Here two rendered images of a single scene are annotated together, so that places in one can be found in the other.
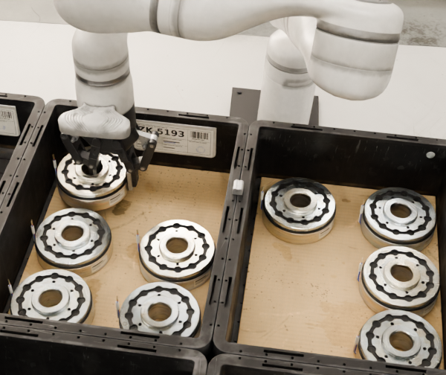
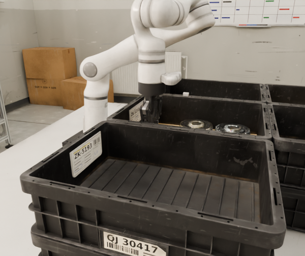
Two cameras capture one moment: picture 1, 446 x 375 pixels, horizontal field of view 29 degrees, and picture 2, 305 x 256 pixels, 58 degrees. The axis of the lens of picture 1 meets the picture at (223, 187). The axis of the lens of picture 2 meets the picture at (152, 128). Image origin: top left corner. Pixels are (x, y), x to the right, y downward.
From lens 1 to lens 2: 127 cm
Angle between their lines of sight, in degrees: 67
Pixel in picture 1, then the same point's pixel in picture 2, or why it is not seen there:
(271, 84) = (100, 109)
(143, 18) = (177, 13)
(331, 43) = (206, 7)
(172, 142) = (137, 116)
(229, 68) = (42, 145)
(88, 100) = (163, 71)
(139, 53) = (1, 166)
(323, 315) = not seen: hidden behind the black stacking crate
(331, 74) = (211, 16)
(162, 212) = not seen: hidden behind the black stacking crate
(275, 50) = (98, 92)
